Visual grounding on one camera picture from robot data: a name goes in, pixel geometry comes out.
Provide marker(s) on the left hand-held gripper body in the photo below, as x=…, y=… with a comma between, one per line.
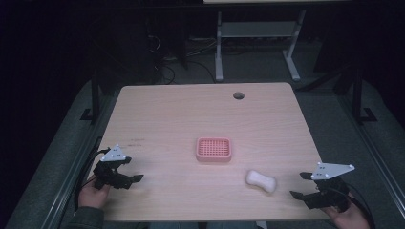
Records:
x=110, y=178

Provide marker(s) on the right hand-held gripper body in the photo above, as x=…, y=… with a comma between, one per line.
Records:
x=329, y=195

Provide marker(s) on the person's left hand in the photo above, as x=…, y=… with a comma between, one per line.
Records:
x=92, y=195

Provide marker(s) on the person's right hand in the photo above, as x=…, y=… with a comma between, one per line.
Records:
x=348, y=219

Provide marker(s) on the white soap bar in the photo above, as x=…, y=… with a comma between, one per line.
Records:
x=261, y=180

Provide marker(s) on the black metal stand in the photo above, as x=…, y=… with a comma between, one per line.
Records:
x=358, y=95
x=95, y=95

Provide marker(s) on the pink soap dish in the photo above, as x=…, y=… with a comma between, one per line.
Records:
x=213, y=149

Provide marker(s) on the grey metal rail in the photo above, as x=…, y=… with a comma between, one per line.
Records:
x=372, y=149
x=73, y=168

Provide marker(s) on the white metal desk frame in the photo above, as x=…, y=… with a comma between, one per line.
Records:
x=254, y=29

